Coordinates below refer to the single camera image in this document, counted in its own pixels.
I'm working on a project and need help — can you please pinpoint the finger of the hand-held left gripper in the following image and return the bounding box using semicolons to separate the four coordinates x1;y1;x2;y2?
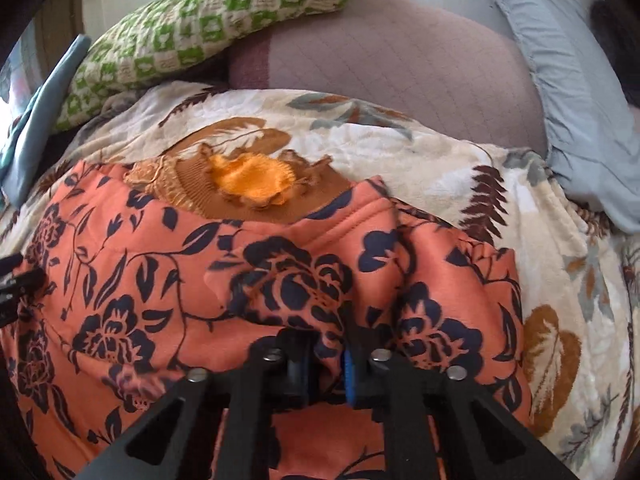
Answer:
0;252;45;328

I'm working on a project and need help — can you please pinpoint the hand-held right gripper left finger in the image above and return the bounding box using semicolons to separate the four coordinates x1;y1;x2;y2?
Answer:
65;329;322;480

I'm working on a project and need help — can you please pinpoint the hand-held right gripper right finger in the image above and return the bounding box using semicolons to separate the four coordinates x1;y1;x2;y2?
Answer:
342;344;582;480

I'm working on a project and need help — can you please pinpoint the orange floral garment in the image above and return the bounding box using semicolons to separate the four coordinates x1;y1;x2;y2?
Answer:
0;160;535;480

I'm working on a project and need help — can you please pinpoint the grey-blue sweater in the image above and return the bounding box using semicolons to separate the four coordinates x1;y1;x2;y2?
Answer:
0;34;92;207

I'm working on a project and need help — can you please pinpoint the brown orange knitted sweater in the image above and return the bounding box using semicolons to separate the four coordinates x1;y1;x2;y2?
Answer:
122;142;354;224

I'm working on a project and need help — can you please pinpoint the cream leaf-print blanket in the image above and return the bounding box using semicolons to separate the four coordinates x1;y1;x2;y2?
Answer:
0;82;640;480

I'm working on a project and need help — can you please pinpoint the green checkered pillow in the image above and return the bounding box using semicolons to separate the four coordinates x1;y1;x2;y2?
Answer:
52;0;384;134

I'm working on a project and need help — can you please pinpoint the grey-blue pillow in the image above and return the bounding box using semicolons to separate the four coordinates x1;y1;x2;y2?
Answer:
465;0;640;234

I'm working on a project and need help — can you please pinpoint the dark fur item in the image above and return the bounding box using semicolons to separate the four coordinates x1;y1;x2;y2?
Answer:
587;0;634;106

